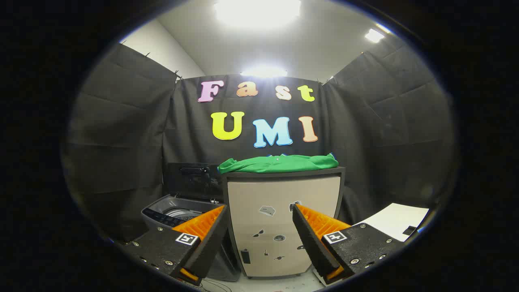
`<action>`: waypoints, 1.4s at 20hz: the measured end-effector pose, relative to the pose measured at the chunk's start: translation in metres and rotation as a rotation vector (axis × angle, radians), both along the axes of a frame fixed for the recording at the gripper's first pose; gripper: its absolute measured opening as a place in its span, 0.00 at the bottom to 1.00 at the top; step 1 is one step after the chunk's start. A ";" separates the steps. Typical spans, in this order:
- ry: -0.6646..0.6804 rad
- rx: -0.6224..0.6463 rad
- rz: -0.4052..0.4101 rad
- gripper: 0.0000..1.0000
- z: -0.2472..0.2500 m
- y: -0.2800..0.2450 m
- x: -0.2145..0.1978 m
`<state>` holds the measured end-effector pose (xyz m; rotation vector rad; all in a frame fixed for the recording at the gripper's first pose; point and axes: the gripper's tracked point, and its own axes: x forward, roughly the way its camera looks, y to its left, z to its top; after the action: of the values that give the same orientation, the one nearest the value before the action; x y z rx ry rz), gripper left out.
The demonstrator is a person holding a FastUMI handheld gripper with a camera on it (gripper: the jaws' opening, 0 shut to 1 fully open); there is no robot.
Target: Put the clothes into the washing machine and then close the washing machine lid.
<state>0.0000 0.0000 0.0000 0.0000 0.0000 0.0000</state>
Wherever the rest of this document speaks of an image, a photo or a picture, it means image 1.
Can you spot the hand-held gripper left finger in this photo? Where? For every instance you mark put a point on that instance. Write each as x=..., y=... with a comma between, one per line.
x=206, y=243

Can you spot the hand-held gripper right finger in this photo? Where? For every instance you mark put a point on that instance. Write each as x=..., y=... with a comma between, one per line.
x=312, y=243

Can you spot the grey washing machine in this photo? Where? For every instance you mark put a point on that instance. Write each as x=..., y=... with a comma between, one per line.
x=156, y=209

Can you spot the dark washing machine lid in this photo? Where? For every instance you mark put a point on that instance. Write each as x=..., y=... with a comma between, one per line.
x=190, y=182

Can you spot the green polo shirt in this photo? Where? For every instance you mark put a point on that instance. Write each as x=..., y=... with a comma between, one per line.
x=279, y=163

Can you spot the beige cabinet with dark top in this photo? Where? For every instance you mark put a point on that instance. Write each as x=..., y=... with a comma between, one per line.
x=263, y=194

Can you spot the white flat sheet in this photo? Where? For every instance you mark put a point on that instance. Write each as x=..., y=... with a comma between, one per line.
x=393, y=219

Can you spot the black backdrop cloth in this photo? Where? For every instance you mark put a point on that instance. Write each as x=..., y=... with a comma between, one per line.
x=194, y=138

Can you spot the large ceiling light panel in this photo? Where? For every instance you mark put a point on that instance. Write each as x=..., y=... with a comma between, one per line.
x=257, y=12

